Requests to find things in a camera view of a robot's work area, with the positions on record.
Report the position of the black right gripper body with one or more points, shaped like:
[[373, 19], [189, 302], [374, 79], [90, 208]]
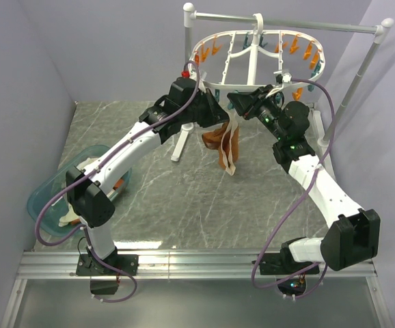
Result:
[[266, 112]]

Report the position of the orange underwear beige waistband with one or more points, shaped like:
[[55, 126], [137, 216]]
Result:
[[225, 140]]

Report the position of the white oval clip hanger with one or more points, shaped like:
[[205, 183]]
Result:
[[259, 40]]

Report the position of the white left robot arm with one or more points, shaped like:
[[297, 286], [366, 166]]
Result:
[[90, 186]]

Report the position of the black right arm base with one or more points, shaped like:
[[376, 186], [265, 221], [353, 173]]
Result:
[[283, 263]]

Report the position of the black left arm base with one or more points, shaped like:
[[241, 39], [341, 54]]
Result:
[[89, 266]]

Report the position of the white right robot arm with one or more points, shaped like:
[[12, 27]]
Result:
[[353, 233]]

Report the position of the orange front clothes peg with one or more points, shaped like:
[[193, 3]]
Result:
[[297, 94]]

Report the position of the orange cloth in basket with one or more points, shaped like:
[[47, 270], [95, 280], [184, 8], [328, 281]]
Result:
[[118, 184]]

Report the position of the white drying rack stand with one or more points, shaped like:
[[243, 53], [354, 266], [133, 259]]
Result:
[[379, 32]]

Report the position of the pale yellow cloth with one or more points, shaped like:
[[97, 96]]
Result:
[[71, 217]]

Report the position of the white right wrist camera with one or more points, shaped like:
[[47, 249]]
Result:
[[283, 80]]

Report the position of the aluminium mounting rail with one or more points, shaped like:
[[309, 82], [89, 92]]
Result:
[[153, 264]]

